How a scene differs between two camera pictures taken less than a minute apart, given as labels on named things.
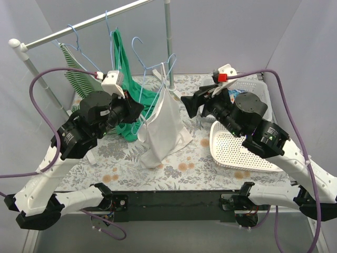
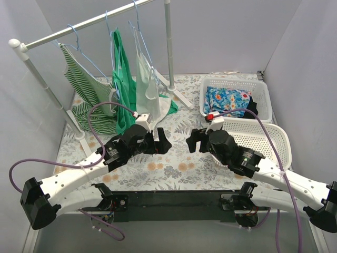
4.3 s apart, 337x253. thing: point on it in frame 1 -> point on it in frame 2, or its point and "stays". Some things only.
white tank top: x=164 y=130 -> x=148 y=98
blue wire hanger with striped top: x=77 y=48 stays
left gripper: x=130 y=107 -> x=155 y=141
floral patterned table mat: x=118 y=162 stays
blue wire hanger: x=135 y=130 -> x=138 y=35
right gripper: x=205 y=97 -> x=201 y=140
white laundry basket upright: x=247 y=86 stays
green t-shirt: x=147 y=96 stays
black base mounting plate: x=175 y=205 stays
